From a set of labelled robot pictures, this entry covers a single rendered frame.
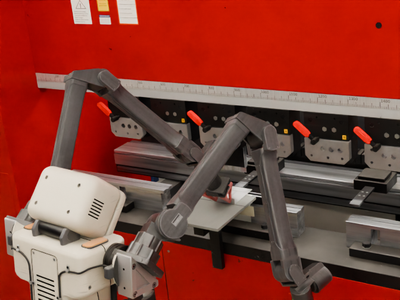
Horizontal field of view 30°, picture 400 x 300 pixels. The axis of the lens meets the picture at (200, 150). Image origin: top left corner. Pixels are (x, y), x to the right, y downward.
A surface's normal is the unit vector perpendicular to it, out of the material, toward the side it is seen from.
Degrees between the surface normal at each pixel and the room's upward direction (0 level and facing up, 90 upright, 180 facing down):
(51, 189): 47
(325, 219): 0
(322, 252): 0
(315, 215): 0
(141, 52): 90
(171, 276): 90
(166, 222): 64
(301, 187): 90
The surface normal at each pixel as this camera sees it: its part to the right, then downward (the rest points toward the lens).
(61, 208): -0.52, -0.38
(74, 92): 0.43, 0.00
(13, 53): 0.85, 0.11
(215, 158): 0.37, -0.22
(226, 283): -0.53, 0.35
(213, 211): -0.10, -0.93
